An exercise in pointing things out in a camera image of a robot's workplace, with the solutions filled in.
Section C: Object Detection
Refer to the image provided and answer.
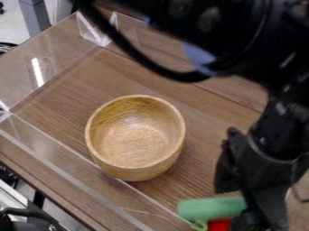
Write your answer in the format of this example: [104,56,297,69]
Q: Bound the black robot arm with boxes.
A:
[76,0,309,231]

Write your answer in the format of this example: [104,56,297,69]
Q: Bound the wooden bowl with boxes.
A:
[84,95,186,181]

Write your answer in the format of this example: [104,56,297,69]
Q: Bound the red plush strawberry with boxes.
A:
[191,218,231,231]

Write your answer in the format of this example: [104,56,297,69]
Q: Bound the black device at bottom left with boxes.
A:
[0,208,68,231]

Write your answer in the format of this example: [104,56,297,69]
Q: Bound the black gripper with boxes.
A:
[215,126,309,231]

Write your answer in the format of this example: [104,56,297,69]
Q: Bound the clear acrylic corner bracket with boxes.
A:
[76,12,112,47]

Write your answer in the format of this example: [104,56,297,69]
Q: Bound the green foam block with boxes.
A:
[178,196,247,221]

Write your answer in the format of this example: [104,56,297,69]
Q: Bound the clear acrylic tray walls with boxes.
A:
[0,11,309,231]

